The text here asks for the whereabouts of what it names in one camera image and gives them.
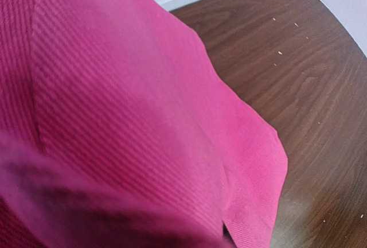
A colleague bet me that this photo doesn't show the red garment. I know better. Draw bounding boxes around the red garment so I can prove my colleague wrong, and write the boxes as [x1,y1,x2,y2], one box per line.
[1,0,287,247]

